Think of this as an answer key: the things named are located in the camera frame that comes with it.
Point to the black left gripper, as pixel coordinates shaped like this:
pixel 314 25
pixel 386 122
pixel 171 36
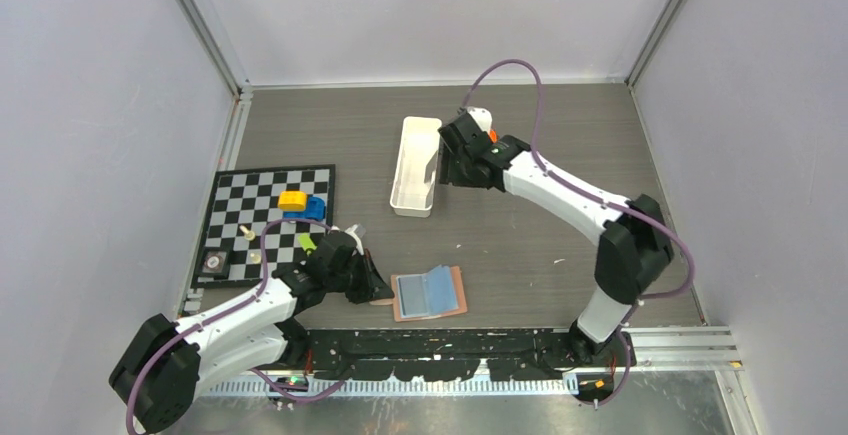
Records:
pixel 373 287

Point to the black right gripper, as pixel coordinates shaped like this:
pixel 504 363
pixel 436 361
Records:
pixel 447 174

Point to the brown leather card holder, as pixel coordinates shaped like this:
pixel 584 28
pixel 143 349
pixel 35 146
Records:
pixel 435 294

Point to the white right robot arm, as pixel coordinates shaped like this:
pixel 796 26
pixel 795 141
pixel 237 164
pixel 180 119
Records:
pixel 633 246

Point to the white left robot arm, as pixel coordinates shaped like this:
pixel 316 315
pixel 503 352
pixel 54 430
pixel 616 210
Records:
pixel 168 364

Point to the white plastic tray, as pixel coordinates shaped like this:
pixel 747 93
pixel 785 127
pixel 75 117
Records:
pixel 415 173

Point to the green rectangular block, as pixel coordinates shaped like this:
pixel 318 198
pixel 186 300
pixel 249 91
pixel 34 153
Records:
pixel 306 242

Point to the blue toy car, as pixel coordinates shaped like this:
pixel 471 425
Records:
pixel 315 210

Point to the yellow toy brick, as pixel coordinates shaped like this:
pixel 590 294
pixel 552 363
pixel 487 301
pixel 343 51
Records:
pixel 292 201

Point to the cream chess pawn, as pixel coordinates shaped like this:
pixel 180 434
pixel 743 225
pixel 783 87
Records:
pixel 247 233

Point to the black white chessboard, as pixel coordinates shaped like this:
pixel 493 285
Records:
pixel 249 197

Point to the poker chip in case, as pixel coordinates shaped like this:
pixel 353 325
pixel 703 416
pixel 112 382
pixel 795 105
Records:
pixel 215 264

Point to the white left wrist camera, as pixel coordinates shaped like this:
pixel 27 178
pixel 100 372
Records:
pixel 357 232

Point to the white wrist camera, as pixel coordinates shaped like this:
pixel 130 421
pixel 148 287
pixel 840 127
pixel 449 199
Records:
pixel 357 232
pixel 482 117

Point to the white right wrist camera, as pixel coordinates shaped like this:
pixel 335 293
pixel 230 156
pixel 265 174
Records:
pixel 482 117

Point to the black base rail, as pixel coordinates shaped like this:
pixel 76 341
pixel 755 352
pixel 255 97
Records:
pixel 450 354

